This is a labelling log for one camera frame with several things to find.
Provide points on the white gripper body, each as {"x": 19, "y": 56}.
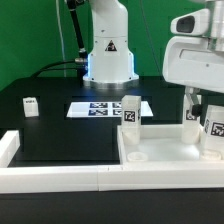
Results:
{"x": 189, "y": 62}

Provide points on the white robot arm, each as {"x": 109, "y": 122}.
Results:
{"x": 111, "y": 63}

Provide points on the white marker sheet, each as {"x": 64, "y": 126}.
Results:
{"x": 95, "y": 109}

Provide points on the white U-shaped obstacle fence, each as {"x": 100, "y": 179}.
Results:
{"x": 154, "y": 175}

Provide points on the white square table top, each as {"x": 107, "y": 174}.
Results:
{"x": 161, "y": 144}

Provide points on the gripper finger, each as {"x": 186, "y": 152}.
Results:
{"x": 194, "y": 109}

